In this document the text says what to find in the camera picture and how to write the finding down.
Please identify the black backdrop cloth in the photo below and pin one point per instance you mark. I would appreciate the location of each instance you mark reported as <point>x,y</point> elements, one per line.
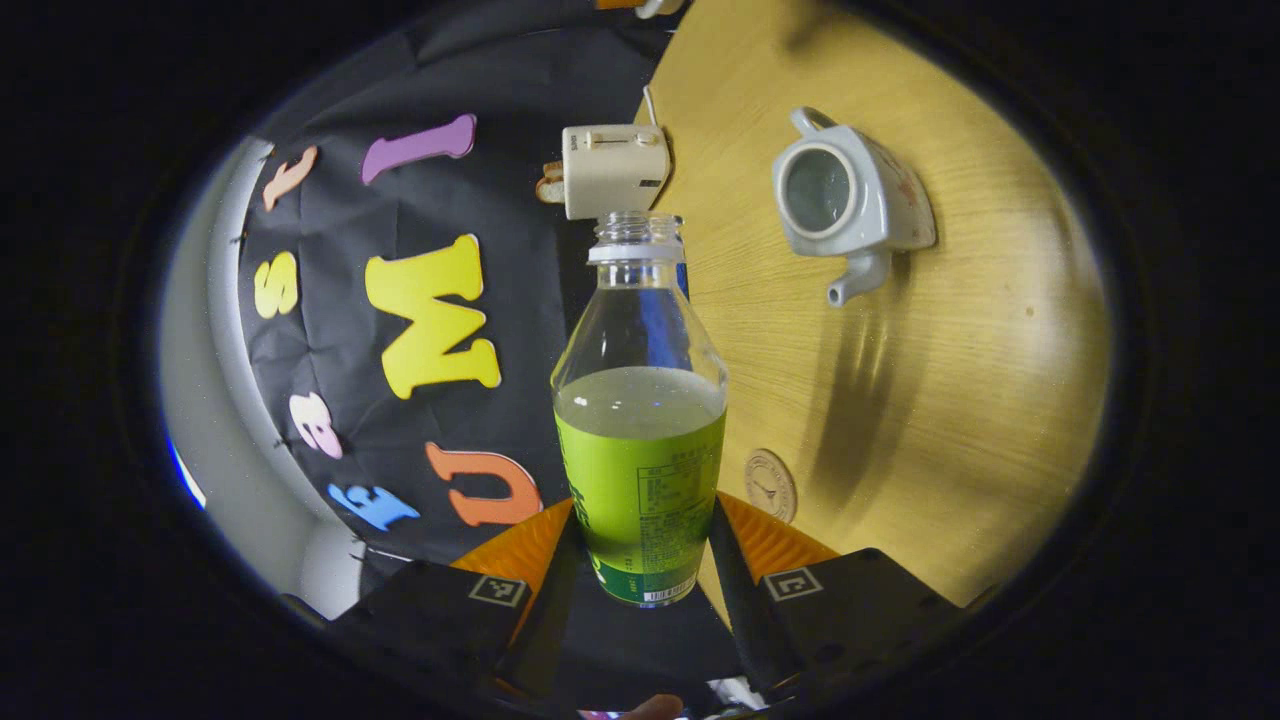
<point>500,200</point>

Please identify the white toaster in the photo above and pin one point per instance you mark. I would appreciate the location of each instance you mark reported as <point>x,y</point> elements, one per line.
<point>615,170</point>

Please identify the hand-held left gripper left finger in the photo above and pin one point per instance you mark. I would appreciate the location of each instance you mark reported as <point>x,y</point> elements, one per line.
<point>535,640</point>

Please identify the white teapot-shaped teacup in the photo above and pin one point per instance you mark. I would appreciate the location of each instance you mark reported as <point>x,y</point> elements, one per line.
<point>880,215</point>

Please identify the green label water bottle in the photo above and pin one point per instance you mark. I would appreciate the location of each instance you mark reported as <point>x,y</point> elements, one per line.
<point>640,480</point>

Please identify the bread slice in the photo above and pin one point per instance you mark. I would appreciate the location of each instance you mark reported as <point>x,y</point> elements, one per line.
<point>551,183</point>

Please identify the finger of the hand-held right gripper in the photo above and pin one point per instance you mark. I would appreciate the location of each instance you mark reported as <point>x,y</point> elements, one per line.
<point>618,3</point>

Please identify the round wooden coaster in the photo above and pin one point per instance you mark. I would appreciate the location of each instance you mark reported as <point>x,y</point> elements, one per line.
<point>772,487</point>

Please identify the white teacup lid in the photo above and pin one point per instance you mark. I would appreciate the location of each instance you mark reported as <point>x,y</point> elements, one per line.
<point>662,7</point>

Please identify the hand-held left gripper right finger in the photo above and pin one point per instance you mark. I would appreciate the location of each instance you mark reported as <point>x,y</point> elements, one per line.
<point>750,620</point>

